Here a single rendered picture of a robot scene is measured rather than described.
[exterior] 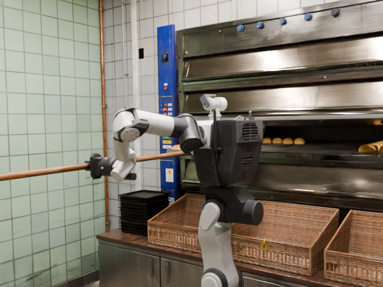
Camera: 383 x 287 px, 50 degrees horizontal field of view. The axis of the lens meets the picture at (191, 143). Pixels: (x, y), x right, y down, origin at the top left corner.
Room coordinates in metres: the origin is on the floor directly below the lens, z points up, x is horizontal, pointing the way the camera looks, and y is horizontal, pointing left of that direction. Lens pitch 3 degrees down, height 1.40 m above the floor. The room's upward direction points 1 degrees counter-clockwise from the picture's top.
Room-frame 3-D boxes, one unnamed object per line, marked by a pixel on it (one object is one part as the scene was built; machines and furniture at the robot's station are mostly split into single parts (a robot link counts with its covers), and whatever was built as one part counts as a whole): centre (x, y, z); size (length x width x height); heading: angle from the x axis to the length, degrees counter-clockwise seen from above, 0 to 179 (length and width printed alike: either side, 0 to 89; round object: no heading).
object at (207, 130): (1.97, -0.16, 1.27); 0.34 x 0.30 x 0.36; 136
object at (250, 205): (1.96, -0.19, 1.00); 0.28 x 0.13 x 0.18; 54
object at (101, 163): (1.95, 0.42, 1.19); 0.12 x 0.10 x 0.13; 54
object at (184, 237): (2.81, -0.05, 0.72); 0.56 x 0.49 x 0.28; 55
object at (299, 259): (2.46, -0.53, 0.72); 0.56 x 0.49 x 0.28; 53
